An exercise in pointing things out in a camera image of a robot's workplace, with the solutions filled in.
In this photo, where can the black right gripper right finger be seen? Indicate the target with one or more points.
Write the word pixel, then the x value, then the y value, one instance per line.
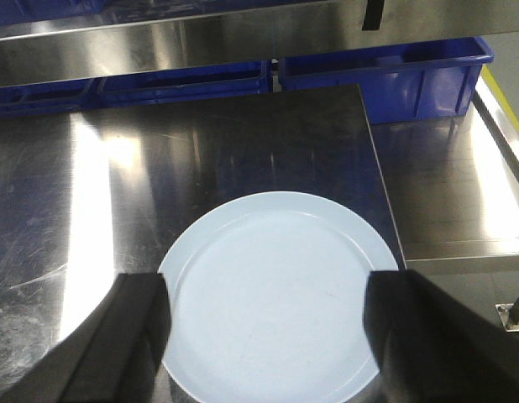
pixel 431 348

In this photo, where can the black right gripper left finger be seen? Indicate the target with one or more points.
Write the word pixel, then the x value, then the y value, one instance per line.
pixel 115 353

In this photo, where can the light blue plate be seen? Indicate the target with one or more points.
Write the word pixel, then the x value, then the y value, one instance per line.
pixel 266 301

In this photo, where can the steel side cart right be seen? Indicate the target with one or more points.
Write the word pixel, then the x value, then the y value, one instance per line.
pixel 453 185

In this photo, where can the blue bin beside table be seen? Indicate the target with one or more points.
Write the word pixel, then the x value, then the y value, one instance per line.
pixel 44 98

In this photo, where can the blue crate behind table middle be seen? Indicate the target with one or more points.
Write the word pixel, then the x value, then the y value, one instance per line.
pixel 214 81

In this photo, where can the blue crate behind table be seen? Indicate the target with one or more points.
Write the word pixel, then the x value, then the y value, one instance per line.
pixel 399 83
pixel 214 81

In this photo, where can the blue crate behind table right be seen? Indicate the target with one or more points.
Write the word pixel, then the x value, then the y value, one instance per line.
pixel 399 83

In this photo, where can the black tape strip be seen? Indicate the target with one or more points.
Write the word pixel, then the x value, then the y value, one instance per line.
pixel 373 15

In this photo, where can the stainless steel shelf rail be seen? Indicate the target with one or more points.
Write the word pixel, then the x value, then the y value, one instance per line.
pixel 129 37

